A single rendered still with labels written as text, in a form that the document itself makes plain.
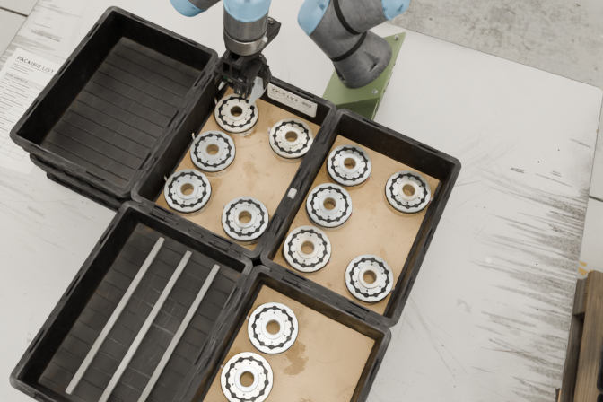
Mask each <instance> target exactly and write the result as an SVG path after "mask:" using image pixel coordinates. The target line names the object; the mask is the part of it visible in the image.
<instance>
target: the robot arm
mask: <svg viewBox="0 0 603 402"><path fill-rule="evenodd" d="M220 1H222V0H170V3H171V5H172V6H173V7H174V9H175V10H176V11H177V12H179V13H180V14H182V15H184V16H186V17H195V16H197V15H199V14H201V13H202V12H206V11H208V9H209V8H210V7H212V6H213V5H215V4H217V3H219V2H220ZM271 1H272V0H223V41H224V46H225V48H226V50H225V52H224V53H223V55H222V58H221V60H220V61H219V63H218V64H217V66H216V67H215V68H214V84H216V83H217V81H218V80H219V78H220V77H221V78H220V82H222V83H221V84H220V86H219V90H221V89H222V87H223V86H224V85H225V84H226V83H228V86H229V87H231V88H232V89H234V93H235V94H237V95H239V96H241V97H242V95H243V94H244V92H245V98H244V100H246V99H247V98H248V96H249V94H250V93H251V95H250V97H249V106H251V105H252V104H253V103H254V102H255V100H256V99H258V98H260V97H261V96H262V94H263V93H264V91H265V89H266V88H267V86H268V84H269V82H270V80H271V78H272V73H271V70H270V68H269V67H270V65H267V59H266V57H265V55H263V54H261V52H262V51H263V49H264V48H265V47H266V46H267V45H268V44H269V43H270V42H271V41H272V40H273V39H274V38H275V37H276V36H277V35H278V33H279V31H280V28H281V25H282V23H281V22H278V21H277V20H276V19H274V18H272V17H270V16H268V14H269V7H270V5H271ZM409 3H410V0H305V1H304V2H303V4H302V6H301V8H300V10H299V12H298V16H297V22H298V24H299V26H300V27H301V28H302V30H303V31H304V32H305V35H306V36H309V37H310V39H311V40H312V41H313V42H314V43H315V44H316V45H317V46H318V47H319V48H320V49H321V50H322V52H323V53H324V54H325V55H326V56H327V57H328V58H329V59H330V60H331V61H332V63H333V66H334V68H335V70H336V73H337V76H338V78H339V80H340V81H341V82H342V83H343V85H344V86H345V87H347V88H349V89H357V88H361V87H363V86H365V85H367V84H369V83H371V82H372V81H374V80H375V79H376V78H377V77H378V76H379V75H380V74H381V73H382V72H383V71H384V70H385V68H386V67H387V65H388V64H389V61H390V59H391V56H392V47H391V46H390V44H389V43H388V42H387V41H386V40H385V39H384V38H382V37H381V36H379V35H377V34H376V33H374V32H372V31H370V29H372V28H374V27H376V26H378V25H380V24H382V23H384V22H387V21H391V20H393V19H394V18H395V17H397V16H399V15H400V14H402V13H404V12H405V11H406V9H407V8H408V6H409ZM216 73H218V75H217V76H216ZM251 90H252V92H251Z"/></svg>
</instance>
